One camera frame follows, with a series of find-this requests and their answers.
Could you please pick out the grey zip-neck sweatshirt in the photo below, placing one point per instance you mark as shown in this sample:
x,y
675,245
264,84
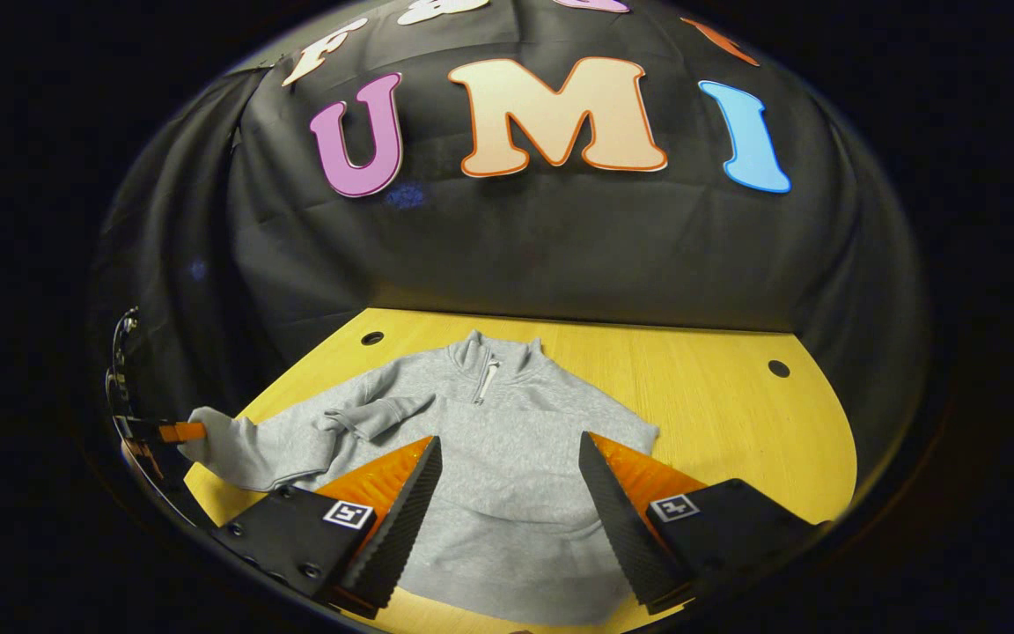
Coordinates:
x,y
507,493

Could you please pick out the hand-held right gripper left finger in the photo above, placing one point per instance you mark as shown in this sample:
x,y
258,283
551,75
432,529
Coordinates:
x,y
397,528

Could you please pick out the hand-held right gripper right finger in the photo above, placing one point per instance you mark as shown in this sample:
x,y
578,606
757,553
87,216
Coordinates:
x,y
626,528

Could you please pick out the black backdrop cloth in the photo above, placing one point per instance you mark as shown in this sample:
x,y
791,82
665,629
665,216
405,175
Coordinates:
x,y
560,246

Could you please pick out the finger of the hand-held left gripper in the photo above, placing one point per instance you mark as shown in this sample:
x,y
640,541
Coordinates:
x,y
181,431

